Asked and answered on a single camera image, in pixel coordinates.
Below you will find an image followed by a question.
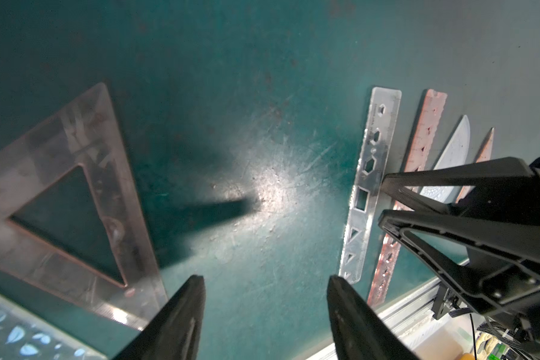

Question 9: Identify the clear protractor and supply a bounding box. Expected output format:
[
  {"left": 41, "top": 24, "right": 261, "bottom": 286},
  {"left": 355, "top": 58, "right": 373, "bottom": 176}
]
[{"left": 420, "top": 115, "right": 470, "bottom": 203}]

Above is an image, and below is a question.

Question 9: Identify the brown small triangle ruler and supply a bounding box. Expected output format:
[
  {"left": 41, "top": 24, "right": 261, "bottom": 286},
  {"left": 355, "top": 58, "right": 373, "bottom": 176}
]
[{"left": 454, "top": 127, "right": 496, "bottom": 204}]

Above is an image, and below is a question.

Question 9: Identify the brown stencil ruler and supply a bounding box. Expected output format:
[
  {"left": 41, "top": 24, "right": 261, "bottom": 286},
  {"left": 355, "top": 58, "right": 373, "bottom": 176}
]
[{"left": 367, "top": 89, "right": 447, "bottom": 308}]

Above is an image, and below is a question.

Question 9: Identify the short clear stencil ruler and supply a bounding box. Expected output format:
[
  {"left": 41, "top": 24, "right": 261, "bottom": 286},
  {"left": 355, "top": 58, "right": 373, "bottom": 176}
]
[{"left": 338, "top": 87, "right": 402, "bottom": 284}]

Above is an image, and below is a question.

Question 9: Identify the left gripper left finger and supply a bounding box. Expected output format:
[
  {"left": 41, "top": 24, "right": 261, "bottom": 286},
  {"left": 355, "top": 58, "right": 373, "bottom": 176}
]
[{"left": 115, "top": 274, "right": 206, "bottom": 359}]

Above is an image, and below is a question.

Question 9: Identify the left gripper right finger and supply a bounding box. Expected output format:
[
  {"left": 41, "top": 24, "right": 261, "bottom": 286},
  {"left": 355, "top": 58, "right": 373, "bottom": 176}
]
[{"left": 326, "top": 275, "right": 416, "bottom": 360}]

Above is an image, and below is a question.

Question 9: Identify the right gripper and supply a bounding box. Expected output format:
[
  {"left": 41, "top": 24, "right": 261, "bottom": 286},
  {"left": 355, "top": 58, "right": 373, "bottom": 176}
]
[{"left": 379, "top": 157, "right": 540, "bottom": 342}]

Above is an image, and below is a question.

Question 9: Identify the black cable right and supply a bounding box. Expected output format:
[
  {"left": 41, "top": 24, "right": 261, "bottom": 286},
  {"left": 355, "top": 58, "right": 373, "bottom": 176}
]
[{"left": 467, "top": 310, "right": 482, "bottom": 360}]

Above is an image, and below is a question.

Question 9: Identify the clear small triangle ruler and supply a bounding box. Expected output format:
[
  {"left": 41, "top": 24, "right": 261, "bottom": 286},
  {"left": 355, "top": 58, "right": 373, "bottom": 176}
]
[{"left": 0, "top": 295, "right": 106, "bottom": 360}]

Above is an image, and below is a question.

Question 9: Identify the brown tall triangle ruler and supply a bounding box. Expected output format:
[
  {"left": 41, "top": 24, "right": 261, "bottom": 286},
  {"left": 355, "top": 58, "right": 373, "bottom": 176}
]
[{"left": 0, "top": 83, "right": 167, "bottom": 330}]

